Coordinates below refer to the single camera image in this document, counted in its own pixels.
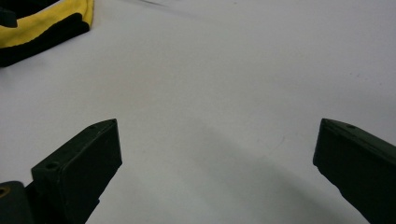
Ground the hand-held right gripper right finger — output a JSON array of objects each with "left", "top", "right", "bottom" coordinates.
[{"left": 312, "top": 118, "right": 396, "bottom": 224}]

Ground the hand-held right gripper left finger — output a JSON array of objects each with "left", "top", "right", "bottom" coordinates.
[{"left": 31, "top": 118, "right": 123, "bottom": 224}]

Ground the yellow and black towel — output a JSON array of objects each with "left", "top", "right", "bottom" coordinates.
[{"left": 0, "top": 0, "right": 95, "bottom": 68}]

